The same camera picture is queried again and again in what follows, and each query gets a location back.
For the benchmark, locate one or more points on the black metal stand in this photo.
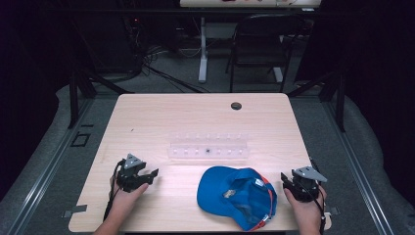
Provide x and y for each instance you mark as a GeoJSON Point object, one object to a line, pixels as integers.
{"type": "Point", "coordinates": [339, 98]}
{"type": "Point", "coordinates": [74, 94]}

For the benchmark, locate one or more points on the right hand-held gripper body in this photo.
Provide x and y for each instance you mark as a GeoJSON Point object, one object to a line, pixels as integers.
{"type": "Point", "coordinates": [305, 186]}

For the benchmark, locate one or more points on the person's left hand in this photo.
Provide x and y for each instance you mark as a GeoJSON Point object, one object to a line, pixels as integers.
{"type": "Point", "coordinates": [125, 199]}

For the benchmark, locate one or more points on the person's right hand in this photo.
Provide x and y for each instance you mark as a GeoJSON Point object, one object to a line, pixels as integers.
{"type": "Point", "coordinates": [306, 212]}

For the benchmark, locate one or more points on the black folding chair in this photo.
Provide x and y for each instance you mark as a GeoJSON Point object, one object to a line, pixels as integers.
{"type": "Point", "coordinates": [261, 36]}

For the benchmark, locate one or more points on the black tape square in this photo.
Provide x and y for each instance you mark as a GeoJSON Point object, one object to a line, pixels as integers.
{"type": "Point", "coordinates": [74, 139]}

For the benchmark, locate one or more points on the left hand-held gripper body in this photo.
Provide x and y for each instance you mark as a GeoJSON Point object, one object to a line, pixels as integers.
{"type": "Point", "coordinates": [130, 176]}

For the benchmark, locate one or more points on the grey tape strip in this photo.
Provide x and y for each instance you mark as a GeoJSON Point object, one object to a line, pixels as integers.
{"type": "Point", "coordinates": [75, 210]}
{"type": "Point", "coordinates": [332, 210]}

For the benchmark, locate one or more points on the clear plastic tray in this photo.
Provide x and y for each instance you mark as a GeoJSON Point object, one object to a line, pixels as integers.
{"type": "Point", "coordinates": [208, 150]}

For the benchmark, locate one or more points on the aluminium floor rail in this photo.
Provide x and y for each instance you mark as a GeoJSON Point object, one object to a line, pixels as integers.
{"type": "Point", "coordinates": [359, 173]}
{"type": "Point", "coordinates": [49, 169]}

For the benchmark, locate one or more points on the white desk leg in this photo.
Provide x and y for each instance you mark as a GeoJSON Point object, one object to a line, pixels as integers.
{"type": "Point", "coordinates": [203, 55]}
{"type": "Point", "coordinates": [278, 74]}

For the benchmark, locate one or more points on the blue baseball cap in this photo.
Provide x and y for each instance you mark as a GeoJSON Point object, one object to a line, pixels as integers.
{"type": "Point", "coordinates": [221, 192]}

